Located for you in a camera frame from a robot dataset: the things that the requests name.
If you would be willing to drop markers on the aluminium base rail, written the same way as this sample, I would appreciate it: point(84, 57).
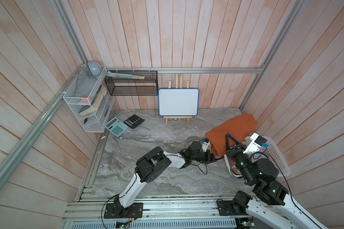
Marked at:
point(168, 207)

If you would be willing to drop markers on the rust orange skirt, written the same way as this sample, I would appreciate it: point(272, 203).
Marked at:
point(238, 127)

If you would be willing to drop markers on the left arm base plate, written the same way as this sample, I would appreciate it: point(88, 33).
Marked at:
point(116, 211)

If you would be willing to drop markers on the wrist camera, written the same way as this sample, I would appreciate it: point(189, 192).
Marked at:
point(257, 144)
point(205, 144)

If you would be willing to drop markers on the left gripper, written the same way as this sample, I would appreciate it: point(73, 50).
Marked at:
point(209, 160)

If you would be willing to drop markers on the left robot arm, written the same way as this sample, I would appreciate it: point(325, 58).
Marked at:
point(154, 163)

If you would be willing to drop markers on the book on shelf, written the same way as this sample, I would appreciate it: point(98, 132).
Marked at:
point(95, 103)

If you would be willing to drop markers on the pink eraser on shelf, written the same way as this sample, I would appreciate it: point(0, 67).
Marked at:
point(84, 99)

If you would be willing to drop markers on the white plastic basket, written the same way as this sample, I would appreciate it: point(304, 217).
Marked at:
point(273, 154)

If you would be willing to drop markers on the black calculator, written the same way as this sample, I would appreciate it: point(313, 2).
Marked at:
point(133, 121)

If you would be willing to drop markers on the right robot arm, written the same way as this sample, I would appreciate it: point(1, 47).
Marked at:
point(273, 203)

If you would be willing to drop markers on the grey computer mouse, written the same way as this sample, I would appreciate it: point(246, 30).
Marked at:
point(94, 68)

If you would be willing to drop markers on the pale green ruler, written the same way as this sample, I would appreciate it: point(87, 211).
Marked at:
point(124, 76)

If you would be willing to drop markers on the red plaid skirt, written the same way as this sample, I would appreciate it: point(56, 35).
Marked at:
point(234, 170)

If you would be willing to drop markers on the white wire shelf rack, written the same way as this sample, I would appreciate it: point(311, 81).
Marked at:
point(89, 99)

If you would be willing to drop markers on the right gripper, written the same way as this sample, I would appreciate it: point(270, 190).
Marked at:
point(233, 152)

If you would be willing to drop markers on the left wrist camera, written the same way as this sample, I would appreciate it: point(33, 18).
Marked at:
point(205, 144)

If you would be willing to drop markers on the white board blue frame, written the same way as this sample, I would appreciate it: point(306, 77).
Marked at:
point(178, 101)

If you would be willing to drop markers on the teal calculator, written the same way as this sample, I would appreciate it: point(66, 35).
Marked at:
point(116, 127)

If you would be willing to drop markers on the black mesh wall basket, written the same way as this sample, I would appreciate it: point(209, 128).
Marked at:
point(132, 87)

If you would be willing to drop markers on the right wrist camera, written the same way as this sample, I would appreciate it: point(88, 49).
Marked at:
point(257, 144)

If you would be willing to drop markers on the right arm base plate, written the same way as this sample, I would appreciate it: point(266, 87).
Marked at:
point(233, 207)

